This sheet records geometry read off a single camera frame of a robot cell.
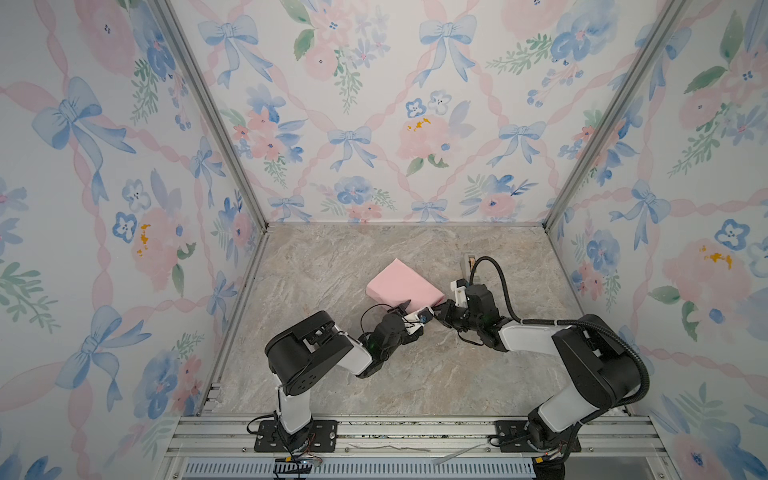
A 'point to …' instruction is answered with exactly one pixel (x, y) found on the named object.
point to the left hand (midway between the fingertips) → (415, 307)
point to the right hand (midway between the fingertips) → (426, 309)
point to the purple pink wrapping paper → (398, 284)
